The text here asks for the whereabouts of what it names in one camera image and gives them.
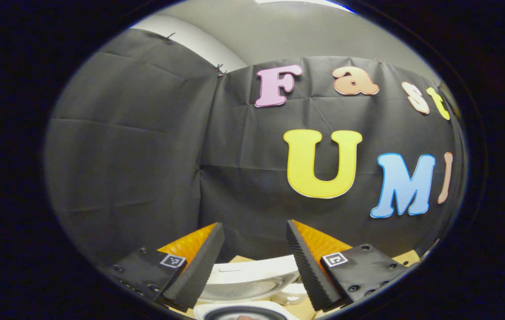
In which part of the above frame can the large ceiling light panel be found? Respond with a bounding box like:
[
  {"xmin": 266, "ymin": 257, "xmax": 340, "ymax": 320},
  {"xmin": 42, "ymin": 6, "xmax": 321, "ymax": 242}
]
[{"xmin": 256, "ymin": 0, "xmax": 355, "ymax": 13}]

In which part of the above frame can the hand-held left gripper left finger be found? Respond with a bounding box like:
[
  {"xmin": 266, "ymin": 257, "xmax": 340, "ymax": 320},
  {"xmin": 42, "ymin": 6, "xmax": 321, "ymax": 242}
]
[{"xmin": 109, "ymin": 222, "xmax": 226, "ymax": 312}]

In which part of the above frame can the white rice cooker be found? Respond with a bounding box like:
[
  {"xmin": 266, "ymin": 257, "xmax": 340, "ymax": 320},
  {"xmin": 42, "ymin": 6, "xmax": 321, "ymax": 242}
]
[{"xmin": 194, "ymin": 254, "xmax": 301, "ymax": 320}]

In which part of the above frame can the white toaster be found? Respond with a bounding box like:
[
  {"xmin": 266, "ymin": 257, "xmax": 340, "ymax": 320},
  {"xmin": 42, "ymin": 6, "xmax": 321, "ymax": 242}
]
[{"xmin": 279, "ymin": 283, "xmax": 309, "ymax": 306}]

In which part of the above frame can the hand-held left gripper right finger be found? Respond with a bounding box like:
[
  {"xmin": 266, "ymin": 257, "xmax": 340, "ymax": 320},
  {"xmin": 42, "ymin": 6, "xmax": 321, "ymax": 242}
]
[{"xmin": 285, "ymin": 219, "xmax": 412, "ymax": 312}]

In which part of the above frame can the black backdrop cloth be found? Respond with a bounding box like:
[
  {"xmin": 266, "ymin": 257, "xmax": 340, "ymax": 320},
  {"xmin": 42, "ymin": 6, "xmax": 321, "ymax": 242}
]
[{"xmin": 44, "ymin": 28, "xmax": 469, "ymax": 267}]

